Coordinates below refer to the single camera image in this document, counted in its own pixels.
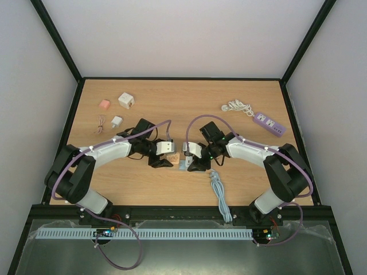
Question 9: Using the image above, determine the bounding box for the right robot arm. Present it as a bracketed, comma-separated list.
[182, 121, 313, 225]

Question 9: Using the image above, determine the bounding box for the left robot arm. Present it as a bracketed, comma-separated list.
[45, 119, 175, 217]

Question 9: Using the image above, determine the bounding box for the pink charger plug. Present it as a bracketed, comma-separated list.
[99, 100, 111, 110]

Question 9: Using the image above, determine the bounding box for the blue-grey power strip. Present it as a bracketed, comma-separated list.
[178, 160, 188, 172]

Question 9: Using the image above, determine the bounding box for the white tiger cube socket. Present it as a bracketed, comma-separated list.
[118, 92, 135, 109]

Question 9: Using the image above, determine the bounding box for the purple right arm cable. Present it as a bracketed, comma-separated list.
[185, 114, 314, 248]

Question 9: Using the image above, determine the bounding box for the white usb charger block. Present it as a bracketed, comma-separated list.
[185, 156, 193, 168]

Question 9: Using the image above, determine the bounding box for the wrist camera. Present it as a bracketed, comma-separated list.
[182, 142, 202, 158]
[156, 141, 176, 155]

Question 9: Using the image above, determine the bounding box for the light blue power cord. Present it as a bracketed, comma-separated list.
[208, 168, 232, 223]

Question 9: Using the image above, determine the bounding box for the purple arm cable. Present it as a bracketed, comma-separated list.
[50, 119, 173, 270]
[185, 114, 314, 248]

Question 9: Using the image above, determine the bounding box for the beige wooden-look adapter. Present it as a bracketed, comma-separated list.
[166, 152, 180, 164]

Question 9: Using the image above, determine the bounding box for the light blue cable duct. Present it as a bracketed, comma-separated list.
[35, 228, 253, 241]

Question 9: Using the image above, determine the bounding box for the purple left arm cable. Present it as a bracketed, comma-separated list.
[50, 119, 173, 270]

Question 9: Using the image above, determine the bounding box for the purple power strip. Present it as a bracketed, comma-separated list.
[253, 112, 286, 138]

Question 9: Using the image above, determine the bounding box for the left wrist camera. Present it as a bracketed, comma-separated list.
[156, 141, 176, 155]

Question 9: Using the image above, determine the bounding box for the white small charger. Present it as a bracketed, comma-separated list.
[111, 116, 123, 128]

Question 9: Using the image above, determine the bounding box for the black frame rail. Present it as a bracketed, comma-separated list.
[27, 204, 335, 227]

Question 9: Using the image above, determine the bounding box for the white power strip cord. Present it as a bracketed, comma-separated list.
[221, 99, 256, 118]

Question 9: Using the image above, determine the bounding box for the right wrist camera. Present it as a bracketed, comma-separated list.
[182, 142, 202, 158]

